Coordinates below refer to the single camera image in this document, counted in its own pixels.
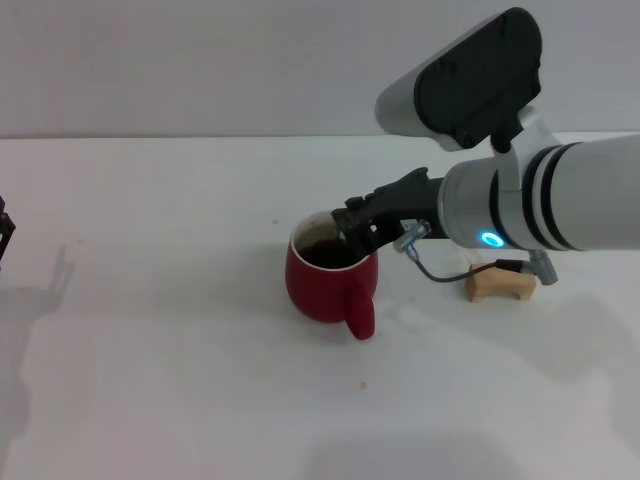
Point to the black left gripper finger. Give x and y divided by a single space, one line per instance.
6 230

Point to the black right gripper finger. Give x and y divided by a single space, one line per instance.
367 242
352 220

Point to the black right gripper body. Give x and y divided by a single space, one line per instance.
400 200

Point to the red ceramic cup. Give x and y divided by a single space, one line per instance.
320 295

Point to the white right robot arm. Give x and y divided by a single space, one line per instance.
575 200

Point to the dark coffee liquid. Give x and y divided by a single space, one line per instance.
325 255

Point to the light wooden bridge block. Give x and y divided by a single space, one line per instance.
492 287

